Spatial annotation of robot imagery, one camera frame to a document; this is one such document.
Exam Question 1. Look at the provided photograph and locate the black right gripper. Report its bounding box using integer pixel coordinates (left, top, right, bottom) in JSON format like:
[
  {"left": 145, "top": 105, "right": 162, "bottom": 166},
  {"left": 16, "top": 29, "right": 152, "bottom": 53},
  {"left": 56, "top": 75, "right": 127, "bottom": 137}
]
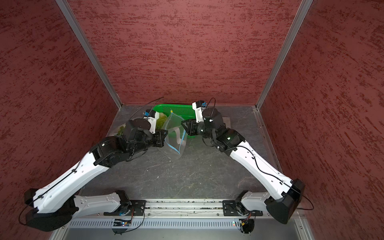
[{"left": 181, "top": 118, "right": 217, "bottom": 139}]

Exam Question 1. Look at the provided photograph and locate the spare clear zipper bag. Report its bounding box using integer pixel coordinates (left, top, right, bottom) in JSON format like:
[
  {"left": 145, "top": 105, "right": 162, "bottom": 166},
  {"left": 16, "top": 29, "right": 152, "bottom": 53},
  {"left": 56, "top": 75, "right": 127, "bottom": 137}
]
[{"left": 161, "top": 111, "right": 188, "bottom": 161}]

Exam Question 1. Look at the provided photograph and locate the aluminium left corner post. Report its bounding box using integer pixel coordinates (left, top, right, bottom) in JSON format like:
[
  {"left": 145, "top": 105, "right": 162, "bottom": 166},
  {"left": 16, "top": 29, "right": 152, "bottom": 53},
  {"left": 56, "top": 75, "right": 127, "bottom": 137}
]
[{"left": 56, "top": 0, "right": 123, "bottom": 110}]

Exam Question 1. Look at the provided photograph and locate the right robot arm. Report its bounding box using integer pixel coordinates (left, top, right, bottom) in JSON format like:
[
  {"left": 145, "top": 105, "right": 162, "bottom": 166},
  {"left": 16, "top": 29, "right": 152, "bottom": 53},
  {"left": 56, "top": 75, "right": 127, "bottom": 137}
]
[{"left": 182, "top": 105, "right": 305, "bottom": 224}]

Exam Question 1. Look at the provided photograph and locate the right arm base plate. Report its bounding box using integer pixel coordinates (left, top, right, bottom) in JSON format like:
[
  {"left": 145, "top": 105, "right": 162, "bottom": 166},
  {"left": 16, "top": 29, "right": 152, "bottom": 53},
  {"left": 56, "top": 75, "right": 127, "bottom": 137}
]
[{"left": 222, "top": 200, "right": 263, "bottom": 217}]

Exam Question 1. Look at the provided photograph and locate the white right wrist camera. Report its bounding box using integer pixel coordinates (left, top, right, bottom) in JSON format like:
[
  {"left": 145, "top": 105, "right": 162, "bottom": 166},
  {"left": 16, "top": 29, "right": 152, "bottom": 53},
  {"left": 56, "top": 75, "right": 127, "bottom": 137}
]
[{"left": 192, "top": 100, "right": 208, "bottom": 123}]

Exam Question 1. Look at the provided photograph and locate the clear zipper bag blue seal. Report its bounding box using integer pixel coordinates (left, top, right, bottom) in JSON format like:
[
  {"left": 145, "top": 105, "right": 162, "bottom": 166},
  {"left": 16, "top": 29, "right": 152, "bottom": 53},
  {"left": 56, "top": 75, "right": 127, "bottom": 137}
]
[{"left": 107, "top": 124, "right": 126, "bottom": 137}]

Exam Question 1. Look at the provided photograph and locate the aluminium corner post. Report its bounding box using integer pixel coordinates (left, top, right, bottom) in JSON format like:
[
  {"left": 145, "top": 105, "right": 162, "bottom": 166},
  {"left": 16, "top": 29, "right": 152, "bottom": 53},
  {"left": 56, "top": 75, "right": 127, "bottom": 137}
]
[
  {"left": 56, "top": 0, "right": 123, "bottom": 110},
  {"left": 256, "top": 0, "right": 313, "bottom": 112}
]

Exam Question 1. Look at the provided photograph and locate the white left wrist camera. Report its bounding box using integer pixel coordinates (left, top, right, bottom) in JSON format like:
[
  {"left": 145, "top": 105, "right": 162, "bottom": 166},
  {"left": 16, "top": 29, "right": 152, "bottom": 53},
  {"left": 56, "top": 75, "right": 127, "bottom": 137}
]
[{"left": 144, "top": 110, "right": 160, "bottom": 134}]

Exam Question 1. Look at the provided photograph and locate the aluminium right corner post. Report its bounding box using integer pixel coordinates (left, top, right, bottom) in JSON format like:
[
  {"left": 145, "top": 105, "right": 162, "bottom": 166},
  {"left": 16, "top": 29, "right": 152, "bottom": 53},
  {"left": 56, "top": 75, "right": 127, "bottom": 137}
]
[{"left": 256, "top": 0, "right": 313, "bottom": 112}]

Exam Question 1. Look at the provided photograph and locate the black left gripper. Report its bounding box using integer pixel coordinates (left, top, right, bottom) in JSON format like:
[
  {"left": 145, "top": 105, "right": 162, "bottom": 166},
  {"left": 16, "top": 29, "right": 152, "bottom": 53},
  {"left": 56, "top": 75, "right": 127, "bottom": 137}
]
[{"left": 128, "top": 128, "right": 169, "bottom": 156}]

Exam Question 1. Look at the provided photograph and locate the chinese cabbage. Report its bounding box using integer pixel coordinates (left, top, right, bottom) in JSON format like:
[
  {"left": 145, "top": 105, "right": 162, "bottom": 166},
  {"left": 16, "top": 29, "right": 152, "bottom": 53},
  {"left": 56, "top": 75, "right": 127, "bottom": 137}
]
[{"left": 156, "top": 113, "right": 168, "bottom": 130}]

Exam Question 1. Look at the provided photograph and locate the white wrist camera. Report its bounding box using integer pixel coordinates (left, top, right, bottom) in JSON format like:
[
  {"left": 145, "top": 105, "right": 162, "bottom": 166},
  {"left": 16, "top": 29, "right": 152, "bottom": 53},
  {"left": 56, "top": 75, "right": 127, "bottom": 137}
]
[
  {"left": 192, "top": 100, "right": 208, "bottom": 123},
  {"left": 144, "top": 110, "right": 160, "bottom": 134}
]

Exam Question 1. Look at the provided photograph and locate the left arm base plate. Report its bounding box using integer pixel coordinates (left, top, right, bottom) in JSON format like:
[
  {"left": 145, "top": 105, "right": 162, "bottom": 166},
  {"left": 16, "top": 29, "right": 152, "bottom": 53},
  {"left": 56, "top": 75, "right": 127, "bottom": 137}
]
[{"left": 104, "top": 200, "right": 147, "bottom": 217}]

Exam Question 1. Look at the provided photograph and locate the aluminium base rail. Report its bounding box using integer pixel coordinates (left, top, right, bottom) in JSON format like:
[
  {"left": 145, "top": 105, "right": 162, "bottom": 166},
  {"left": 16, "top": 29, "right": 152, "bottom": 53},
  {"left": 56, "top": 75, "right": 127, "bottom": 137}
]
[{"left": 80, "top": 197, "right": 305, "bottom": 220}]

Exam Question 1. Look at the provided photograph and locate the perforated white cable tray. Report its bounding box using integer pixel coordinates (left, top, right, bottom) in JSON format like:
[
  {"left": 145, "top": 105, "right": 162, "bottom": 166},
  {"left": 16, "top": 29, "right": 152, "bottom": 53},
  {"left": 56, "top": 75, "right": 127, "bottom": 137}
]
[{"left": 68, "top": 218, "right": 241, "bottom": 230}]

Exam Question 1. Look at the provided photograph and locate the black right camera cable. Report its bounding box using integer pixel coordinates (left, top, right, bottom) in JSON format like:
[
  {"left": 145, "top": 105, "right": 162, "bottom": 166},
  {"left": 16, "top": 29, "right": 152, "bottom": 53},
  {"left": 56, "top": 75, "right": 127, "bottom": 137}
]
[{"left": 205, "top": 97, "right": 315, "bottom": 211}]

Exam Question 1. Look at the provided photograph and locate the green plastic perforated basket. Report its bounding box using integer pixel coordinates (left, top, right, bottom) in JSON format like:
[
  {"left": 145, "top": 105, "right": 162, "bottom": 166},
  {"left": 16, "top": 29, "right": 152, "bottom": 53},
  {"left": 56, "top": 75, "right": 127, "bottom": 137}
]
[{"left": 153, "top": 104, "right": 196, "bottom": 120}]

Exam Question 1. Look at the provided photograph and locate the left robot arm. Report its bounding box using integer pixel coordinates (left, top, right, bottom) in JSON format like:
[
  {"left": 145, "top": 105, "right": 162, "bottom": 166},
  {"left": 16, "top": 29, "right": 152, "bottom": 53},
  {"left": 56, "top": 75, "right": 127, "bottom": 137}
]
[{"left": 23, "top": 118, "right": 168, "bottom": 232}]

